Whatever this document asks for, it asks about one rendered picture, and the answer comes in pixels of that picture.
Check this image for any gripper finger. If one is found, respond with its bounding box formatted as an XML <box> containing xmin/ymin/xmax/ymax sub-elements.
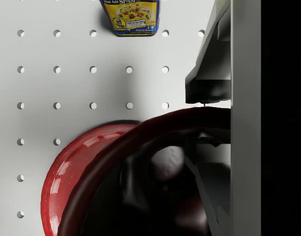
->
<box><xmin>185</xmin><ymin>132</ymin><xmax>232</xmax><ymax>236</ymax></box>
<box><xmin>185</xmin><ymin>0</ymin><xmax>232</xmax><ymax>104</ymax></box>

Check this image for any blue yellow can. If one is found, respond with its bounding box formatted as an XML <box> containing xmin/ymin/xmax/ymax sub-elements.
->
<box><xmin>99</xmin><ymin>0</ymin><xmax>162</xmax><ymax>38</ymax></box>

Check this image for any red mug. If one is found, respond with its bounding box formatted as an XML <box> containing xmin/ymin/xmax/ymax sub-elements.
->
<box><xmin>40</xmin><ymin>106</ymin><xmax>232</xmax><ymax>236</ymax></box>

